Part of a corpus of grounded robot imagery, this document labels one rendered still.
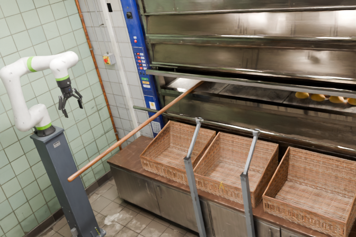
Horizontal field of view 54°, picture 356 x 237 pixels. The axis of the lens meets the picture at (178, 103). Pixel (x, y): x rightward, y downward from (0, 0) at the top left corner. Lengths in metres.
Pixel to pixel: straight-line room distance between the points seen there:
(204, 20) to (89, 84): 1.66
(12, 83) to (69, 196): 1.14
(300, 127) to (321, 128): 0.15
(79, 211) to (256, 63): 2.03
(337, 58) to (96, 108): 2.59
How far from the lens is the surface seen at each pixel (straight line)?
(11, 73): 2.69
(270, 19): 2.50
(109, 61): 3.61
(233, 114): 2.96
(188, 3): 2.82
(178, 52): 3.03
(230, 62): 2.73
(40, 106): 2.96
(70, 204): 3.31
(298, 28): 2.42
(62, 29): 3.69
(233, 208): 2.74
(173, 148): 3.48
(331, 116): 2.60
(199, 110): 3.15
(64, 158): 3.12
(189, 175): 2.71
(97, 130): 4.07
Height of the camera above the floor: 2.43
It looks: 25 degrees down
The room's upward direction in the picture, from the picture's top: 11 degrees counter-clockwise
